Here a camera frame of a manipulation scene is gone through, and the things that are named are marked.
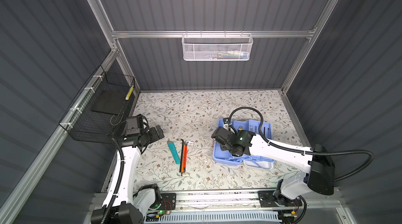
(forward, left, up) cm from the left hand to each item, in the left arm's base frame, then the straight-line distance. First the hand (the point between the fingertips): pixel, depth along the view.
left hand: (153, 134), depth 80 cm
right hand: (-4, -38, -3) cm, 38 cm away
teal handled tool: (+1, -7, -15) cm, 17 cm away
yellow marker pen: (+19, +12, +12) cm, 26 cm away
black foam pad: (+11, +19, +14) cm, 26 cm away
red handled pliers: (+2, -16, -15) cm, 22 cm away
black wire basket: (-1, +27, +13) cm, 30 cm away
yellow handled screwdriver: (+5, -48, -8) cm, 49 cm away
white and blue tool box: (+2, -60, -4) cm, 60 cm away
